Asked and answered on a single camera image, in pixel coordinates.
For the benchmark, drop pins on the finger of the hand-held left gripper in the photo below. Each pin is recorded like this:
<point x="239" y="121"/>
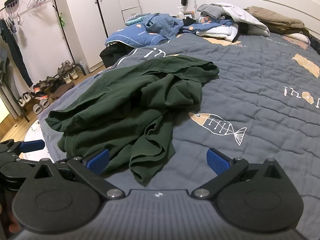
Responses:
<point x="32" y="145"/>

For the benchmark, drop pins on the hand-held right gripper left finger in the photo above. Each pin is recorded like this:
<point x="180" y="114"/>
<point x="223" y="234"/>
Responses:
<point x="98" y="160"/>

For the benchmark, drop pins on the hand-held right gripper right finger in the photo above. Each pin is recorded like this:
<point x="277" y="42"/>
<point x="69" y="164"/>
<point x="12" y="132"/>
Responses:
<point x="217" y="161"/>

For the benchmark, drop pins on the dark green t-shirt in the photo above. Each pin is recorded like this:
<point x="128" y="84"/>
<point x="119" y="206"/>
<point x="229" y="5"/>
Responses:
<point x="112" y="105"/>

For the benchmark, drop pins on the black metal clothes rack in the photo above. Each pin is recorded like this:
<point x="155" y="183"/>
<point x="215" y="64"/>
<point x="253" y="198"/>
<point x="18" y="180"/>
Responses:
<point x="68" y="43"/>

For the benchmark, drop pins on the brown folded clothes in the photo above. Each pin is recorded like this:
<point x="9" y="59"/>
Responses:
<point x="275" y="17"/>

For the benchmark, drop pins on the white round rug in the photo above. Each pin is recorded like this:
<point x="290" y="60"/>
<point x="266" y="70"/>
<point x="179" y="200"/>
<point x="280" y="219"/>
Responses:
<point x="35" y="130"/>

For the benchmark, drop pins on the row of shoes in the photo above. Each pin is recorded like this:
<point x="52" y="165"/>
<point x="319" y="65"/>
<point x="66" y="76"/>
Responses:
<point x="41" y="87"/>

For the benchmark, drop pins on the grey printed quilt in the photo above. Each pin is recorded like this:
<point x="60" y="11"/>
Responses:
<point x="250" y="80"/>

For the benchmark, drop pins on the clear water bottle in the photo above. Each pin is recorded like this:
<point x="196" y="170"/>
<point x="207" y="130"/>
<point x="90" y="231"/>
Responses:
<point x="83" y="68"/>

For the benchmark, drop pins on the hanging dark jeans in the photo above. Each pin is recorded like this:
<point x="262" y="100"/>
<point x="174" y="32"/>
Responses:
<point x="17" y="52"/>

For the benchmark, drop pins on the black hanging garment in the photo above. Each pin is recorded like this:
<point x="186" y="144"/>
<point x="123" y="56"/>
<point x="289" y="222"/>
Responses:
<point x="112" y="55"/>

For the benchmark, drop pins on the blue printed quilt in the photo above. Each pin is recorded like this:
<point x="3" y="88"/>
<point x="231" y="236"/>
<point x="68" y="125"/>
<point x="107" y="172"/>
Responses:
<point x="132" y="37"/>

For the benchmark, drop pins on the small green hanging item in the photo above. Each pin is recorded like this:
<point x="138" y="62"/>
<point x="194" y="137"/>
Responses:
<point x="62" y="21"/>

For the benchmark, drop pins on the white folded cloth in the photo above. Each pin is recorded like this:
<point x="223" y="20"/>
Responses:
<point x="217" y="32"/>

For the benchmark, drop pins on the hanging small laundry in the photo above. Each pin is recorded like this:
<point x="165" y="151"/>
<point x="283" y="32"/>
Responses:
<point x="11" y="17"/>

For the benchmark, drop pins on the white wardrobe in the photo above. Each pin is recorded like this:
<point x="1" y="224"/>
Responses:
<point x="82" y="25"/>

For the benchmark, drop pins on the blue orange-printed cloth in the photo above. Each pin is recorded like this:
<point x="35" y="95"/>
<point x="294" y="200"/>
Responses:
<point x="207" y="25"/>

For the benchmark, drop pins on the black cloth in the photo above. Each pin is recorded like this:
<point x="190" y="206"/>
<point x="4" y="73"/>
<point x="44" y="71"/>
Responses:
<point x="315" y="43"/>
<point x="190" y="21"/>

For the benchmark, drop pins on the teal patterned cloth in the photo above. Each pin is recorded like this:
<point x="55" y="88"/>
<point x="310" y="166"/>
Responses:
<point x="133" y="20"/>

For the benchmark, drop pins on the light grey hoodie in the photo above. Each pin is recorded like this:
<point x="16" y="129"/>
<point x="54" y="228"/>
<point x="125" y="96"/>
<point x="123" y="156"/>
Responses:
<point x="242" y="17"/>

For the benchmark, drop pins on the black hat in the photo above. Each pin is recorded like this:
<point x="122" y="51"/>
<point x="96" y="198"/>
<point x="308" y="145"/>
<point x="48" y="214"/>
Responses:
<point x="12" y="0"/>

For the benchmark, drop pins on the cream cloth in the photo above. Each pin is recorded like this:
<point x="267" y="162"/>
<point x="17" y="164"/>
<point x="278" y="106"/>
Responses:
<point x="297" y="37"/>

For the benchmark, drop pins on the crumpled blue cloth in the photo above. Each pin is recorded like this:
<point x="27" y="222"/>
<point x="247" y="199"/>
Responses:
<point x="160" y="25"/>

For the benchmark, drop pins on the grey sweatshirt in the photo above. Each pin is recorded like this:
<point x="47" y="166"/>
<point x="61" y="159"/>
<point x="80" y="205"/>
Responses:
<point x="210" y="10"/>

